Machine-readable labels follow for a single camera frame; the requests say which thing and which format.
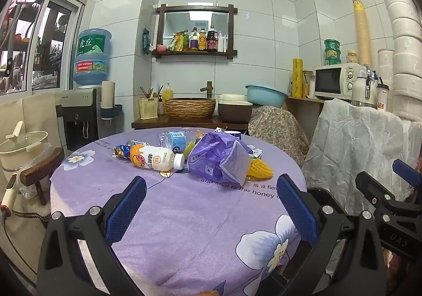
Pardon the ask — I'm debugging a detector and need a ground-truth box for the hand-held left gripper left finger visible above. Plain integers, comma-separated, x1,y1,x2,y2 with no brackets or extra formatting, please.
37,176,147,296

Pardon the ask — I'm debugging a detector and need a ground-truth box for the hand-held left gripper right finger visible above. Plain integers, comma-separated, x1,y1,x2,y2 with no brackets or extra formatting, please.
276,173,386,296

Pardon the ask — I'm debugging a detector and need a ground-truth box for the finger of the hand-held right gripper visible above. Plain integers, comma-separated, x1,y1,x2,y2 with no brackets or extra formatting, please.
392,159,422,188
355,171,416,217

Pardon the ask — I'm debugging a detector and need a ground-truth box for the yellow corn cob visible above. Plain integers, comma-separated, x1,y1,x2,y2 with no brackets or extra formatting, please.
247,157,274,181

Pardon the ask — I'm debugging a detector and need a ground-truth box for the orange drink bottle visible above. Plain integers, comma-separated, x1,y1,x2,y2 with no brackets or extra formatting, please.
130,144,185,172

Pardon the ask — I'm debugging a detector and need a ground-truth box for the blue snack wrapper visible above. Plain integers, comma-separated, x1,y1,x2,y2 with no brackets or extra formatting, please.
114,142,132,159

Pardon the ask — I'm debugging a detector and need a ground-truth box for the clear plastic water bottle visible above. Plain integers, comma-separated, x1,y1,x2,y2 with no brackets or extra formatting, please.
157,130,198,155

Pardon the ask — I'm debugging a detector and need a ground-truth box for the purple plastic bag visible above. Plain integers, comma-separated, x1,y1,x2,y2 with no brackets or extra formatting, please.
187,132,254,186

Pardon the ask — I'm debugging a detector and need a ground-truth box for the white plastic sheet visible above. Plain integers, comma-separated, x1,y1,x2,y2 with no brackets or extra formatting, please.
301,98,422,204

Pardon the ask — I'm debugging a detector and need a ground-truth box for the purple floral tablecloth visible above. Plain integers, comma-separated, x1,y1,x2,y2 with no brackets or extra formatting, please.
49,127,309,296

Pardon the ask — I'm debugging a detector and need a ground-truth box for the white tumbler red print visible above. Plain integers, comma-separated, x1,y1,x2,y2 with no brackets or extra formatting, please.
377,77,390,109

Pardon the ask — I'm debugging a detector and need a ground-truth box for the floral cloth cover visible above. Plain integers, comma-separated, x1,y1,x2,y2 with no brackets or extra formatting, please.
248,105,310,168

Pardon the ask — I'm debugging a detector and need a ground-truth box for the cream kettle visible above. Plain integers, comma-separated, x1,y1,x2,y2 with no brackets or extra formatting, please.
351,67,378,107

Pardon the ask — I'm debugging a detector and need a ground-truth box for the wooden stool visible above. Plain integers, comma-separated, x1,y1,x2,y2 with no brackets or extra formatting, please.
20,147,65,206

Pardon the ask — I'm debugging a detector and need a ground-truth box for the teal cup holder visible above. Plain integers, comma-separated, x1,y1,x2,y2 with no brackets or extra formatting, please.
100,104,123,120

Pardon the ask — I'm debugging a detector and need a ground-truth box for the water dispenser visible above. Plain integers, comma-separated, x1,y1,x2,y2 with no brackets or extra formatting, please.
61,87,101,151

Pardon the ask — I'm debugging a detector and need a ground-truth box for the beige chopstick holder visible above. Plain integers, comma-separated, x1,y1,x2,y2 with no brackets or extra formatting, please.
139,97,159,119

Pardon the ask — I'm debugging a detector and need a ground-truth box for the wooden counter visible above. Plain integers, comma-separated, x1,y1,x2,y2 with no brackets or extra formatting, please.
131,114,249,132

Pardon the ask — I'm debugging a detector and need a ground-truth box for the wooden side table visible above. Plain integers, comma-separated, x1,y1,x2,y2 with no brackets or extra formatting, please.
285,96,325,138

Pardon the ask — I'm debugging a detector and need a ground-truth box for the stack of small white containers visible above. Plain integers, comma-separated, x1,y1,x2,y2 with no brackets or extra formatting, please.
377,49,395,85

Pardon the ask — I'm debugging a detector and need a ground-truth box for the white microwave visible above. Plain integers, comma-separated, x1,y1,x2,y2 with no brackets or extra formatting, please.
313,63,368,100

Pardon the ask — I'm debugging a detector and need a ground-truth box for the brown basin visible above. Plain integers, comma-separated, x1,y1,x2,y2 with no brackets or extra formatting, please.
218,101,254,123

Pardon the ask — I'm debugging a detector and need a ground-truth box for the paper towel roll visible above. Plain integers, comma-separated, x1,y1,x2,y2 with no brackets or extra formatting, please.
101,81,116,108

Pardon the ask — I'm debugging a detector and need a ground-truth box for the glass jar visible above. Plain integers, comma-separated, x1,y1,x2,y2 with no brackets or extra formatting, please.
303,71,314,97

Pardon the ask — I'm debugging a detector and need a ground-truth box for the white handheld appliance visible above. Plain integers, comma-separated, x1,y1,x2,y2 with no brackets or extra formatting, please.
0,173,18,219

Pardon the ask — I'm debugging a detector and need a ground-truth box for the woven basket sink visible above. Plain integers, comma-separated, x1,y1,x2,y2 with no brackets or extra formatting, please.
164,97,216,119

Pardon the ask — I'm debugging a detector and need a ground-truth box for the light blue basin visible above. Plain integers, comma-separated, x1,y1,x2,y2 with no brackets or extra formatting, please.
245,84,289,108

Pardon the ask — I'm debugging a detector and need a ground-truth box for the beige cooking pot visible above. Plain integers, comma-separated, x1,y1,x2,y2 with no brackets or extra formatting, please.
0,121,50,173

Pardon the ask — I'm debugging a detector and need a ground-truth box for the yellow roll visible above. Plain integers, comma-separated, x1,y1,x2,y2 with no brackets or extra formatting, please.
292,58,304,98

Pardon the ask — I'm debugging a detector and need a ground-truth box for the cream container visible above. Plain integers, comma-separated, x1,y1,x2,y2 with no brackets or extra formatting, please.
218,94,248,104

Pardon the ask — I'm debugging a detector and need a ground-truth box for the stack of large white containers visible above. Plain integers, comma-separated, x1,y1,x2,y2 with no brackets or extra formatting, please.
382,0,422,122

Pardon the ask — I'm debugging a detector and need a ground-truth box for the beige cloth cover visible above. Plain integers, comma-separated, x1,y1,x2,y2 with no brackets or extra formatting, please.
0,93,63,283

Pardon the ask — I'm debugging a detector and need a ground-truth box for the bamboo faucet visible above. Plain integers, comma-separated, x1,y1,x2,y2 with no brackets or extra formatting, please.
200,81,215,99

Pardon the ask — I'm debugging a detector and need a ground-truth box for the tall stack of paper cups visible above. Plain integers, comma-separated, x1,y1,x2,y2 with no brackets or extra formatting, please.
353,0,372,67

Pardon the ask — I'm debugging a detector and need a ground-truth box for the blue water jug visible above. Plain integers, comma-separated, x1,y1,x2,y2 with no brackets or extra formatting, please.
73,28,113,88

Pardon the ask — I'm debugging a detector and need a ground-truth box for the yellow green packet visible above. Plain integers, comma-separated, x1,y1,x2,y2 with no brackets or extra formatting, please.
170,32,185,52

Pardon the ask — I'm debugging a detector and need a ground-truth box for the window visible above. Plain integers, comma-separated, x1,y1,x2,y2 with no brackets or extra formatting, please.
0,0,84,95

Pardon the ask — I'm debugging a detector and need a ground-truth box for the dark sauce bottle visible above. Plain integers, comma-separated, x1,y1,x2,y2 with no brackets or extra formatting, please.
207,26,218,52

